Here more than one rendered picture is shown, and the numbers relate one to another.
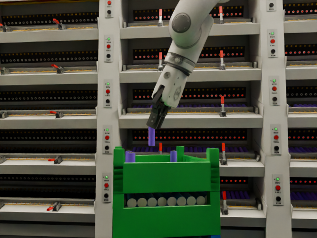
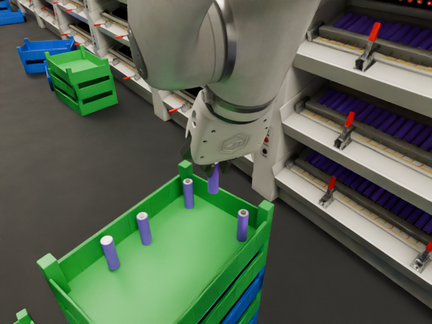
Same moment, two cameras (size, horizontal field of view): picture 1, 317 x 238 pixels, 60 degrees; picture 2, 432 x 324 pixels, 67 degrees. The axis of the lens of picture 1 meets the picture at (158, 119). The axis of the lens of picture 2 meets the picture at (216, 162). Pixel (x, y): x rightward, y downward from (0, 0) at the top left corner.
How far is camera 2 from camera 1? 0.67 m
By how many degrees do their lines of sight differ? 60
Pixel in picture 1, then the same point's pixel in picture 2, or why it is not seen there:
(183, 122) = (400, 96)
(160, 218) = not seen: outside the picture
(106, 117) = not seen: hidden behind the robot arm
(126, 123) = (302, 63)
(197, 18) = (153, 54)
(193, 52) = (237, 89)
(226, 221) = (412, 276)
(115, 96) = not seen: hidden behind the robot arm
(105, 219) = (261, 175)
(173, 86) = (206, 144)
